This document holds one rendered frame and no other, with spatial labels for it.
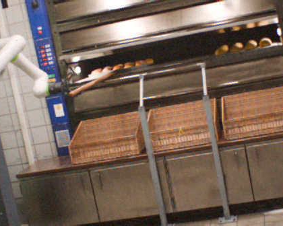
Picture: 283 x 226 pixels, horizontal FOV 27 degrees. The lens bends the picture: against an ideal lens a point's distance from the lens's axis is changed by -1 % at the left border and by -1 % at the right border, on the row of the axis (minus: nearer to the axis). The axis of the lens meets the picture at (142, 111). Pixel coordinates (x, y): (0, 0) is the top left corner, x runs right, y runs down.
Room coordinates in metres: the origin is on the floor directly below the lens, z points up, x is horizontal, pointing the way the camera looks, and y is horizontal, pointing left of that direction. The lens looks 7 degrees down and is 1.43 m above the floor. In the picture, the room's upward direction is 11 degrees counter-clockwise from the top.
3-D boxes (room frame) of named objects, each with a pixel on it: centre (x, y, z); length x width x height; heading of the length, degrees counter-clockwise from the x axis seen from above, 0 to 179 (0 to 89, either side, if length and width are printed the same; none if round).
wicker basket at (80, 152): (4.78, 0.30, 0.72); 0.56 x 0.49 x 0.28; 79
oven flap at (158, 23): (4.92, -0.32, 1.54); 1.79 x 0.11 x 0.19; 78
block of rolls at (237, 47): (5.23, -0.98, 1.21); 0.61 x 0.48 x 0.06; 168
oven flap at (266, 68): (4.92, -0.32, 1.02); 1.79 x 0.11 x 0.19; 78
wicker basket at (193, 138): (4.66, -0.29, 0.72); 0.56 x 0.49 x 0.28; 79
